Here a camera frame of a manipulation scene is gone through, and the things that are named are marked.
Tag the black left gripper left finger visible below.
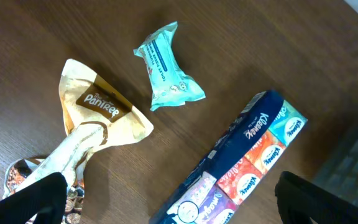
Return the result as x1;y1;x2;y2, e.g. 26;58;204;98
0;172;67;224

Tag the Kleenex tissue multipack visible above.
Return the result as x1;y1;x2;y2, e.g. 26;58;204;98
149;90;308;224

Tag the teal wet wipes packet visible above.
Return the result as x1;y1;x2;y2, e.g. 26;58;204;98
133;22;206;111

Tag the beige Pantree snack bag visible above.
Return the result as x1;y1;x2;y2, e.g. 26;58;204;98
3;58;154;223

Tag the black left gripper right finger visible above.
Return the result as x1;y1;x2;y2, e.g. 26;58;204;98
275;171;358;224

